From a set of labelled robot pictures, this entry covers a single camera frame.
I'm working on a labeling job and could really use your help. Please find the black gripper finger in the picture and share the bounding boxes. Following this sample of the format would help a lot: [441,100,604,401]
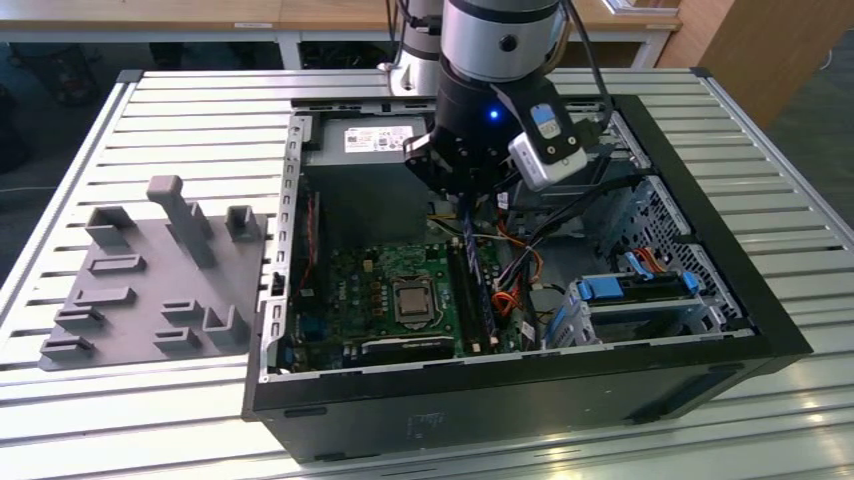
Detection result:
[401,132,469,201]
[469,148,520,199]

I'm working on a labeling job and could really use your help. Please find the blue RAM stick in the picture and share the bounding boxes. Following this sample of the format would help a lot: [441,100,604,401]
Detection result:
[456,193,487,271]

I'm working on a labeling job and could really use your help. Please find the black RAM slot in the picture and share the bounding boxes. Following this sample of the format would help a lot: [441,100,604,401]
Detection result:
[447,237,483,351]

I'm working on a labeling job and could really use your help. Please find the grey power supply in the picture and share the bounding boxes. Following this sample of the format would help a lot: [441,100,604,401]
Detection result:
[302,112,435,246]

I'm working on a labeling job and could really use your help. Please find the metal drive cage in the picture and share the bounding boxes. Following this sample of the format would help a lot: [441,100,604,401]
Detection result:
[516,102,653,239]

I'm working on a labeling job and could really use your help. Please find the CPU socket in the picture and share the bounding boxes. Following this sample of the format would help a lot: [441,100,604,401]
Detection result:
[388,273,441,331]

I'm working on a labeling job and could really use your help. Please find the green motherboard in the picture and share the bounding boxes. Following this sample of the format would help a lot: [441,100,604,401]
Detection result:
[285,239,528,374]

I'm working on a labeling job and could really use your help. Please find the hard disk in blue carrier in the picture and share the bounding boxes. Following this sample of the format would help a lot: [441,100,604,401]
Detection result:
[569,272,701,304]

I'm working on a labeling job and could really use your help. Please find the silver CPU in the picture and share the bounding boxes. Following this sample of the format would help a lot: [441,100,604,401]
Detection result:
[396,287,432,316]

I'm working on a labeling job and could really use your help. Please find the metal disk bay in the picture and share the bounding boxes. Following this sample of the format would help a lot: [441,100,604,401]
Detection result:
[543,272,746,351]

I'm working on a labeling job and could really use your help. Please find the wooden desk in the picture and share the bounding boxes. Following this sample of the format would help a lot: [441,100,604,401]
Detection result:
[0,0,683,71]

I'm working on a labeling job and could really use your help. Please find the wooden cabinet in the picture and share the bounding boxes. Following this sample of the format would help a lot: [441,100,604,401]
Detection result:
[656,0,854,130]

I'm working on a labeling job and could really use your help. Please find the grey parts rack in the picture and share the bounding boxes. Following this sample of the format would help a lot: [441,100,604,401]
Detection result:
[37,174,272,374]

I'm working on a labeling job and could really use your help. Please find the black metal PC case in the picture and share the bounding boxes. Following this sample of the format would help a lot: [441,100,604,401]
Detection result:
[240,92,814,464]

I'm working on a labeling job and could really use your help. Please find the black bracket wrist camera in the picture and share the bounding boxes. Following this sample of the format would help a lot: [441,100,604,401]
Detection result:
[489,82,581,166]

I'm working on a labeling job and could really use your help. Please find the black flat cable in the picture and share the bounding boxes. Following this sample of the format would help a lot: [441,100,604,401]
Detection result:
[496,172,659,281]

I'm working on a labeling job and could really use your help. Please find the yellow power wires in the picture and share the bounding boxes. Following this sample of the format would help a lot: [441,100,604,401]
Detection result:
[429,197,468,224]

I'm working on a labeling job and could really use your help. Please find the black camera cable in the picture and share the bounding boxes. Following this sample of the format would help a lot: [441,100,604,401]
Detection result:
[556,0,615,146]

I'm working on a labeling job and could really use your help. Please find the orange red wire bundle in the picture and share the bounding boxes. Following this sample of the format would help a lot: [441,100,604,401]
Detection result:
[489,289,535,319]

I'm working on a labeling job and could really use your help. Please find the orange disk wire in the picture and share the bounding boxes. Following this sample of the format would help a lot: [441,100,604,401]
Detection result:
[632,247,676,274]

